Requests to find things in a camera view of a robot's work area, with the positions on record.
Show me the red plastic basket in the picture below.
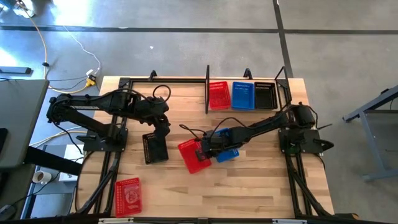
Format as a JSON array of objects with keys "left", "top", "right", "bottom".
[
  {"left": 114, "top": 177, "right": 144, "bottom": 218},
  {"left": 177, "top": 138, "right": 213, "bottom": 174},
  {"left": 208, "top": 81, "right": 233, "bottom": 111}
]

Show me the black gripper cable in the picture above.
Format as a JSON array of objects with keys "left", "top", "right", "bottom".
[
  {"left": 178, "top": 116, "right": 259, "bottom": 141},
  {"left": 105, "top": 84, "right": 172, "bottom": 105}
]

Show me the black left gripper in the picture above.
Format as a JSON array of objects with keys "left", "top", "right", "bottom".
[{"left": 152, "top": 113, "right": 172, "bottom": 147}]

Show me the wooden shelf with black frame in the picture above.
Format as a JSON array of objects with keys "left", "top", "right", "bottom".
[{"left": 204, "top": 64, "right": 294, "bottom": 115}]

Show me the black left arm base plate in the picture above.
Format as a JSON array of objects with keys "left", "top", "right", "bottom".
[{"left": 83, "top": 128, "right": 129, "bottom": 152}]

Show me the yellow cable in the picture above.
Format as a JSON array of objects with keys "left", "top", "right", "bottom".
[{"left": 17, "top": 1, "right": 96, "bottom": 95}]

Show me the white paper cup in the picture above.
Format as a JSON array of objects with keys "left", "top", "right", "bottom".
[{"left": 32, "top": 170, "right": 53, "bottom": 185}]

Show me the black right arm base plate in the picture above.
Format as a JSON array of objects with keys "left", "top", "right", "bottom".
[{"left": 278, "top": 129, "right": 335, "bottom": 156}]

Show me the cream cable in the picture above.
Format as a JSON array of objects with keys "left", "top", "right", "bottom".
[{"left": 29, "top": 126, "right": 90, "bottom": 149}]

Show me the white label strip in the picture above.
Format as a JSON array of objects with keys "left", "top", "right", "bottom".
[
  {"left": 98, "top": 217, "right": 134, "bottom": 224},
  {"left": 272, "top": 218, "right": 308, "bottom": 224}
]

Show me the grey desk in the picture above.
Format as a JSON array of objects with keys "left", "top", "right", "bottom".
[{"left": 0, "top": 79, "right": 50, "bottom": 170}]

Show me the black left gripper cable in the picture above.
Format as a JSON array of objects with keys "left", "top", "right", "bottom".
[{"left": 105, "top": 84, "right": 172, "bottom": 105}]

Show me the white floor box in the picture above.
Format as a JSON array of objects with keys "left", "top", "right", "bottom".
[{"left": 11, "top": 0, "right": 37, "bottom": 18}]

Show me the dark computer mouse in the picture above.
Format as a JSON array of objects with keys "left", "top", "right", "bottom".
[{"left": 0, "top": 203, "right": 16, "bottom": 222}]

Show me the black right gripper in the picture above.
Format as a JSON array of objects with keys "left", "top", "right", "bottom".
[{"left": 195, "top": 133, "right": 239, "bottom": 162}]

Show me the grey-blue metal stand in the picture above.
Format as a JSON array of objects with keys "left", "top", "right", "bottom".
[{"left": 341, "top": 84, "right": 398, "bottom": 183}]

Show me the white cable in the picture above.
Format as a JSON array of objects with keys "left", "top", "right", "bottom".
[{"left": 63, "top": 26, "right": 102, "bottom": 74}]

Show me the black flat bar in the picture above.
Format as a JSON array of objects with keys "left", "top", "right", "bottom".
[{"left": 0, "top": 66, "right": 32, "bottom": 75}]

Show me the yellow and white power plug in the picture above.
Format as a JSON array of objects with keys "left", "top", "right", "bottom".
[{"left": 85, "top": 68, "right": 98, "bottom": 87}]

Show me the black metal rig frame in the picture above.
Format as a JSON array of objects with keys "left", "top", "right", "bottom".
[{"left": 71, "top": 70, "right": 358, "bottom": 224}]

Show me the black flat device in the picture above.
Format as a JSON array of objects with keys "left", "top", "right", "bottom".
[{"left": 0, "top": 128, "right": 9, "bottom": 155}]

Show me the black beam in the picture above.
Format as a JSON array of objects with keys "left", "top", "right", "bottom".
[{"left": 24, "top": 145, "right": 83, "bottom": 177}]

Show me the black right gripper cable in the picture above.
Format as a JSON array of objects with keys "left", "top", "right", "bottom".
[{"left": 178, "top": 116, "right": 259, "bottom": 141}]

